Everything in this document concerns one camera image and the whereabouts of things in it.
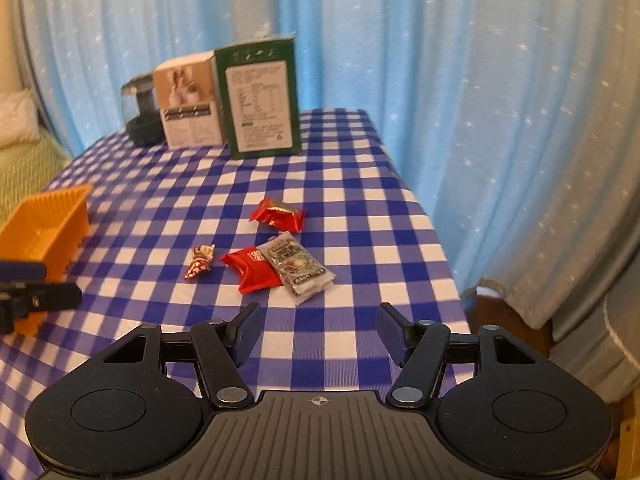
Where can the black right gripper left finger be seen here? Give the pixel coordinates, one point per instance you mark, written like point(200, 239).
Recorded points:
point(215, 348)

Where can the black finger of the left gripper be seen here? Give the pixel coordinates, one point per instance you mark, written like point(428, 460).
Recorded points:
point(25, 291)

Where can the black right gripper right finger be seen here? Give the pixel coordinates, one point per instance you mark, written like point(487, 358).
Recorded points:
point(504, 367)

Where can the small red white candy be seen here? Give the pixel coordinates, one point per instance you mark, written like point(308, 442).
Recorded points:
point(201, 261)

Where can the grey sesame snack packet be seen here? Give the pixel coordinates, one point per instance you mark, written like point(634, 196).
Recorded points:
point(301, 274)

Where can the red foil snack packet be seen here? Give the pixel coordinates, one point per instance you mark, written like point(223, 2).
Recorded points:
point(278, 215)

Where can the orange plastic tray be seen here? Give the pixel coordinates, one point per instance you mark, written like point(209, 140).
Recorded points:
point(48, 228)

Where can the blue white checkered tablecloth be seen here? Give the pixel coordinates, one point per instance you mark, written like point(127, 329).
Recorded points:
point(149, 208)

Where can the white embroidered pillow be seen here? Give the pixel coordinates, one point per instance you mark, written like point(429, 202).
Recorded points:
point(19, 122)

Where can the grey curtain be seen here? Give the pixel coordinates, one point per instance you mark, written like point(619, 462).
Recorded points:
point(595, 329)

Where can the dark glass humidifier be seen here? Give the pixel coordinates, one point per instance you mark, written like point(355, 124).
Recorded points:
point(141, 111)

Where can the white product box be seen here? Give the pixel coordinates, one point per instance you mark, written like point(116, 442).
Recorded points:
point(186, 90)

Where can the green carton box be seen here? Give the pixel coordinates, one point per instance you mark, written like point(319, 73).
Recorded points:
point(258, 95)

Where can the light blue star curtain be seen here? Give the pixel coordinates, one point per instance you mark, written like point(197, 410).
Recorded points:
point(515, 122)

